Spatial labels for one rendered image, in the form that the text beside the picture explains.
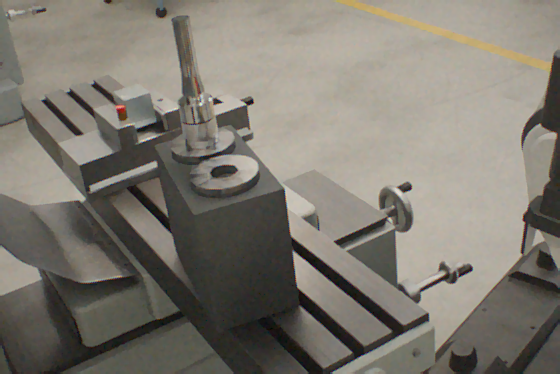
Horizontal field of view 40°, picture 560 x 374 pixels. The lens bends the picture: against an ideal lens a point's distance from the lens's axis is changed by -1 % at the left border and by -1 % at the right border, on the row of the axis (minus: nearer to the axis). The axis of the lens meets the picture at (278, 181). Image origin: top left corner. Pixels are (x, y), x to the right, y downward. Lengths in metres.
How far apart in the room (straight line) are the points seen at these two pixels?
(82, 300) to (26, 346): 0.15
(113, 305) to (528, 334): 0.75
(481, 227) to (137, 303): 1.74
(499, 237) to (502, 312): 1.28
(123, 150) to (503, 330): 0.78
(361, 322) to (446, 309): 1.47
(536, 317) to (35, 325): 0.94
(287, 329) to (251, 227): 0.15
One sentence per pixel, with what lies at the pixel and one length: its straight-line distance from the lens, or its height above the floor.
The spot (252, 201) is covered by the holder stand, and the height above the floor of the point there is 1.10.
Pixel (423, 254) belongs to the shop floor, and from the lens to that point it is 2.73.
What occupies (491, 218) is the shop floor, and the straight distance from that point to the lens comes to 2.92.
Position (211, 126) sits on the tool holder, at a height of 1.14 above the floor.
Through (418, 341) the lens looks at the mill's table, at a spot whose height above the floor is 0.90.
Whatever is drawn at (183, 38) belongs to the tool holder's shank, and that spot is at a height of 1.27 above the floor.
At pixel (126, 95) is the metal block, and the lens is 1.44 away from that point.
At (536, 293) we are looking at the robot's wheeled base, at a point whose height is 0.59.
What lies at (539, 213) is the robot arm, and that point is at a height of 1.02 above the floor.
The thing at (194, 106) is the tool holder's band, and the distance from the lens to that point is 1.03.
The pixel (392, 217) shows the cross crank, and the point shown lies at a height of 0.59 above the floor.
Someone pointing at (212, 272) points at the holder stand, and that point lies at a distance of 0.98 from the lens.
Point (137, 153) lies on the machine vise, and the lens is 1.42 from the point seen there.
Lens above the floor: 1.58
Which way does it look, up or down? 29 degrees down
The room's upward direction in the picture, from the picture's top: 7 degrees counter-clockwise
